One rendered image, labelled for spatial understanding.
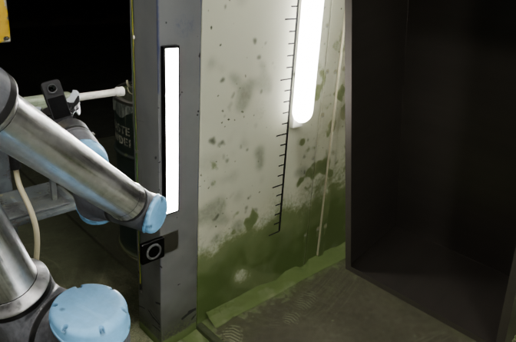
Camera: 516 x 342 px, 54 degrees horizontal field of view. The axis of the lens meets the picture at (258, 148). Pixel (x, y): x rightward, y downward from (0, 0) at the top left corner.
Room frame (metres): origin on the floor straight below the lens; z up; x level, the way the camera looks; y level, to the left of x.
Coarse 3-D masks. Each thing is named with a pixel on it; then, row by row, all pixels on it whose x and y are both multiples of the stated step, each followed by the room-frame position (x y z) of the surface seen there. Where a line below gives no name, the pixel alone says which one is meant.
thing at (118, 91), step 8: (120, 88) 1.63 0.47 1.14; (32, 96) 1.45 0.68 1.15; (40, 96) 1.45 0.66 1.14; (80, 96) 1.53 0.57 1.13; (88, 96) 1.55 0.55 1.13; (96, 96) 1.57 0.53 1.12; (104, 96) 1.59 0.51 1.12; (32, 104) 1.42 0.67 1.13; (40, 104) 1.43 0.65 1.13; (16, 160) 1.38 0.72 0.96; (16, 168) 1.38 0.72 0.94
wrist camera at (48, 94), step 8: (56, 80) 1.20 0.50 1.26; (48, 88) 1.19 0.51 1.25; (56, 88) 1.19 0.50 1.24; (48, 96) 1.18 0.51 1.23; (56, 96) 1.19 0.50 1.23; (64, 96) 1.20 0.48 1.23; (48, 104) 1.17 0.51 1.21; (56, 104) 1.18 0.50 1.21; (64, 104) 1.19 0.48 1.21; (56, 112) 1.17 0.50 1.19; (64, 112) 1.18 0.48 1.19; (56, 120) 1.17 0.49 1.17
